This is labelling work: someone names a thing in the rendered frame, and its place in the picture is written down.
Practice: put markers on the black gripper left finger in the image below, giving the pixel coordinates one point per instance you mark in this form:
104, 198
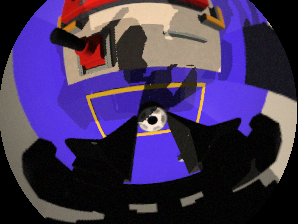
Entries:
117, 149

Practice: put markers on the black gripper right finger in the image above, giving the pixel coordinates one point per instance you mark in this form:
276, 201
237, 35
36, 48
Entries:
195, 140

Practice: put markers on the yellow rectangular outline on table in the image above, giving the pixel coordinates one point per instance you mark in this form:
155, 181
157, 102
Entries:
145, 86

